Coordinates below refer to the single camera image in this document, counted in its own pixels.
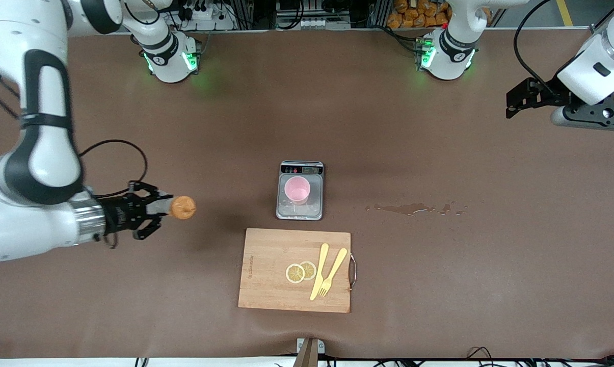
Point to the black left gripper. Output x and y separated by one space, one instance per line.
545 92

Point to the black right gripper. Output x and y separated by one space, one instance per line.
117 214

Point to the clear orange-capped sauce bottle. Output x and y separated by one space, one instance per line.
183 207

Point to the pink plastic cup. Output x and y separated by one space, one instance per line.
297 189

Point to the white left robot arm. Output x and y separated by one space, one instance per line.
592 76

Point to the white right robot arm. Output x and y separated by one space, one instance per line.
31 224

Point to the brown table mat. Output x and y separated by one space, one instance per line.
184 285

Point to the orange snack packets pile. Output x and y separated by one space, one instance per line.
419 12

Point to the wooden cutting board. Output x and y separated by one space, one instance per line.
271 270

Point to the spilled liquid puddle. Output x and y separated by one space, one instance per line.
408 208

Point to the grey digital kitchen scale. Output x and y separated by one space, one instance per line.
300 211

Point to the lemon slice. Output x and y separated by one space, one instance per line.
310 269
294 273

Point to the yellow plastic knife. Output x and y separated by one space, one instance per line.
320 270

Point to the yellow plastic fork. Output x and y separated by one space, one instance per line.
335 270

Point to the white power strip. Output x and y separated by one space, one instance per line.
205 14

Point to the white terminal block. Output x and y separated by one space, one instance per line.
324 23

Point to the metal table edge bracket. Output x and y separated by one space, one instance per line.
310 349

